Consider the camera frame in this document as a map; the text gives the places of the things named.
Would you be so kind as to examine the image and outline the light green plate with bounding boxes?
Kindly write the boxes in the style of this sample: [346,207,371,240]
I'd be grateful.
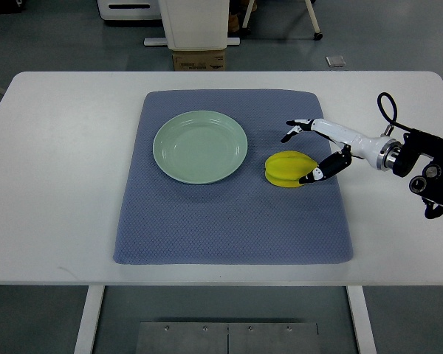
[152,111,248,184]

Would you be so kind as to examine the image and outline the cardboard box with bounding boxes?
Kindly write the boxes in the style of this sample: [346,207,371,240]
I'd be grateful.
[172,49,226,72]

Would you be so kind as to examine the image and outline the white left table leg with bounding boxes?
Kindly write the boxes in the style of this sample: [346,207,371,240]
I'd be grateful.
[74,285,105,354]

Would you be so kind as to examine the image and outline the white cabinet with black slot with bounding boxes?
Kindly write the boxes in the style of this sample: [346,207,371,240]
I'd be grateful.
[97,0,161,21]

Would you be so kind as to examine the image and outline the white pedestal column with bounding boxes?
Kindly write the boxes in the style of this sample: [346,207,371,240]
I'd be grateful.
[143,0,241,51]

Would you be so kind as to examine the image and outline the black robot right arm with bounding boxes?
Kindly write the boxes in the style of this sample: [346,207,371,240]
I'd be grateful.
[383,129,443,219]

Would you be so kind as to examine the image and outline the brown shoes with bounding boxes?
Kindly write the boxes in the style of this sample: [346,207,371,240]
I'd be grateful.
[227,12,241,33]

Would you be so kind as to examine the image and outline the white chair leg with caster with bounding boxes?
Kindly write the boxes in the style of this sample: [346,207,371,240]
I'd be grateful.
[240,0,323,41]

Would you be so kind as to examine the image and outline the white table leg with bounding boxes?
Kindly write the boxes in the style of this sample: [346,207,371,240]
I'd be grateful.
[74,285,105,354]
[346,285,377,354]

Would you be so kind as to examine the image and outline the blue textured mat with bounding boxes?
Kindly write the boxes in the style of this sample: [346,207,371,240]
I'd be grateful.
[114,89,353,265]

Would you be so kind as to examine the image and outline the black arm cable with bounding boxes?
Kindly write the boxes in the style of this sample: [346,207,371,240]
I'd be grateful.
[377,91,416,136]

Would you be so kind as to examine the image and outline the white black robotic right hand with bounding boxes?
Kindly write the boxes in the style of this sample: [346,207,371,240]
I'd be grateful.
[281,119,402,184]

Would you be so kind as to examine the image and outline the white right table leg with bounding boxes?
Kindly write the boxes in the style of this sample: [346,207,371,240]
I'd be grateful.
[346,285,377,354]

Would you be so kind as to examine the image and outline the yellow starfruit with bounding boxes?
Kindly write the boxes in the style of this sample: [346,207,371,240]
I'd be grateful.
[264,150,317,188]

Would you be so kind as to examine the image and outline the grey floor plate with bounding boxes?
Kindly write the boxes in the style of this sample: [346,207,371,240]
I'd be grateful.
[325,55,346,68]

